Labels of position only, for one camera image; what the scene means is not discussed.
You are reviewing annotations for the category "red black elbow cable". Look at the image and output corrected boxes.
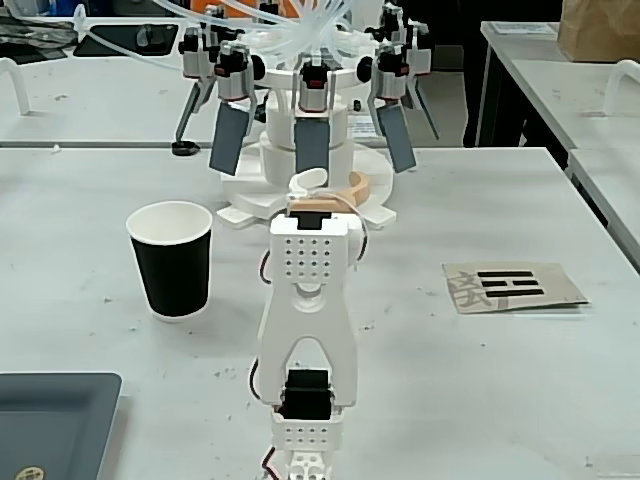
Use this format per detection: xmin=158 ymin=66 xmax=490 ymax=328
xmin=257 ymin=248 xmax=275 ymax=285

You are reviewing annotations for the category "brown paper bag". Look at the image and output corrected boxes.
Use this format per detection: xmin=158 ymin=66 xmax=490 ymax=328
xmin=556 ymin=0 xmax=640 ymax=64

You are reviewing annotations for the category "black paper cup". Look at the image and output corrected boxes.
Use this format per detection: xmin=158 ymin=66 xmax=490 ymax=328
xmin=125 ymin=200 xmax=215 ymax=324

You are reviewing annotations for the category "black flat mat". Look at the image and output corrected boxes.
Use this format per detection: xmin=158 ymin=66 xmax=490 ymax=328
xmin=73 ymin=23 xmax=180 ymax=58

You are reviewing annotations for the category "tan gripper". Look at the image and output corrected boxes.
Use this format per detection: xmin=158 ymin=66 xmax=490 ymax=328
xmin=287 ymin=168 xmax=375 ymax=218

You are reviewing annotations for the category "white paper sheet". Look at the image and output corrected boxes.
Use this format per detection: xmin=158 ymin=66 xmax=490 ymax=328
xmin=491 ymin=21 xmax=561 ymax=37

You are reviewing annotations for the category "white table handle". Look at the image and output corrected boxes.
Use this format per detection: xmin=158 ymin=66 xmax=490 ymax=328
xmin=0 ymin=56 xmax=29 ymax=118
xmin=608 ymin=59 xmax=640 ymax=118

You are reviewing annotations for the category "printed paper label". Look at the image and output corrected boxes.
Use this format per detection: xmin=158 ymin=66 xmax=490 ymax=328
xmin=347 ymin=115 xmax=378 ymax=139

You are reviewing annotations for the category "grey plastic tray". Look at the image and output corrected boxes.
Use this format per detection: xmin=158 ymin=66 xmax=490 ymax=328
xmin=0 ymin=371 xmax=124 ymax=480

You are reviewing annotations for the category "dark crumpled pile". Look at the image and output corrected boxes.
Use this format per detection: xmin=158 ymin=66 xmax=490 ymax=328
xmin=0 ymin=13 xmax=77 ymax=58

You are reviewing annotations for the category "red black shoulder cable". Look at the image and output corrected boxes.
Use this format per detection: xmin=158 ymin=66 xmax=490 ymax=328
xmin=247 ymin=355 xmax=265 ymax=403

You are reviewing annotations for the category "white round machine base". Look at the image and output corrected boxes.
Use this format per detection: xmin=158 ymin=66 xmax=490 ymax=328
xmin=215 ymin=64 xmax=399 ymax=232

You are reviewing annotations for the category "cardboard card with black bars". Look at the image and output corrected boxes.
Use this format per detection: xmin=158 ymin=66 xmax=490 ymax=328
xmin=442 ymin=261 xmax=592 ymax=316

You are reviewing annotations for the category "red black wrist cable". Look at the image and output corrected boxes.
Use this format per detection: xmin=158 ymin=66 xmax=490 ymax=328
xmin=348 ymin=213 xmax=372 ymax=274

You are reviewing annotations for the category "clear tube bundle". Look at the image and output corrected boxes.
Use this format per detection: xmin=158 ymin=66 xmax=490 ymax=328
xmin=73 ymin=0 xmax=374 ymax=69

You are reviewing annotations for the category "grey paddle motor unit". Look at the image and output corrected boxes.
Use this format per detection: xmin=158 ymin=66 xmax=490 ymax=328
xmin=208 ymin=41 xmax=257 ymax=177
xmin=379 ymin=2 xmax=408 ymax=44
xmin=292 ymin=60 xmax=337 ymax=189
xmin=173 ymin=24 xmax=217 ymax=143
xmin=370 ymin=41 xmax=418 ymax=174

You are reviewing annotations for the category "orange box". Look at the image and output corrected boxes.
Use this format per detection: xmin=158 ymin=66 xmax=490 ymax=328
xmin=192 ymin=0 xmax=301 ymax=16

